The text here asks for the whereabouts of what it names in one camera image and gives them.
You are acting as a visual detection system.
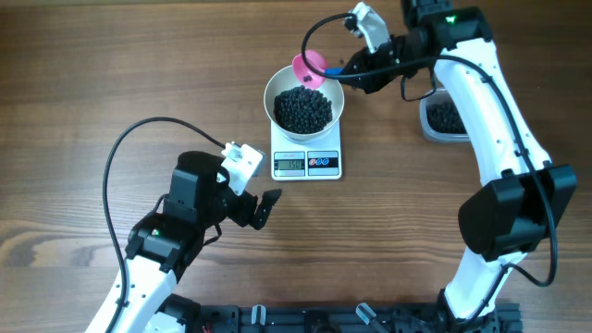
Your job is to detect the pink scoop blue handle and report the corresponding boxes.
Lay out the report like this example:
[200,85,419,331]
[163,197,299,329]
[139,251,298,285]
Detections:
[291,50,342,90]

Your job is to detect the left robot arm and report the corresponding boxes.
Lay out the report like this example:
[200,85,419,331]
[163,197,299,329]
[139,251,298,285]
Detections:
[88,143,281,332]

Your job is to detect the white digital kitchen scale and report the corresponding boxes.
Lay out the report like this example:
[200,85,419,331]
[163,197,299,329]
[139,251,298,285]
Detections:
[271,122,342,181]

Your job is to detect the black beans in bowl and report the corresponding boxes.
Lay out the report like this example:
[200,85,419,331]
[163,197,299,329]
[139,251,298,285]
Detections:
[274,86,333,134]

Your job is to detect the white bowl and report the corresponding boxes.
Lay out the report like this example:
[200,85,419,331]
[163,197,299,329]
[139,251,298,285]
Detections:
[264,66,345,142]

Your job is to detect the clear plastic container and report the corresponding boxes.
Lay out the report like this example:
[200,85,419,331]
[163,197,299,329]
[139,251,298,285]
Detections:
[420,88,470,143]

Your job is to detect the black beans in container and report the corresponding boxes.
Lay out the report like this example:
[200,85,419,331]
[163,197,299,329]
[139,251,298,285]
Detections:
[426,103,466,134]

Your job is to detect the right camera cable black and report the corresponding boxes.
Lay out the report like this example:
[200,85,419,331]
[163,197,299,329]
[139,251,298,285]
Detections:
[301,12,560,333]

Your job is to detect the camera cable black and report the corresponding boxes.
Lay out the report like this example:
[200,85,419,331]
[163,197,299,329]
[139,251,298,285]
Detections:
[301,12,560,333]
[101,116,228,333]

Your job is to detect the left camera cable black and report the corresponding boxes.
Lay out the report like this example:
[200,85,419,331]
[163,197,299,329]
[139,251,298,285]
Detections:
[101,116,228,333]

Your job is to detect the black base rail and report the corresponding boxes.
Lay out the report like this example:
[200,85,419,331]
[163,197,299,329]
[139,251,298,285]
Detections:
[194,302,438,333]

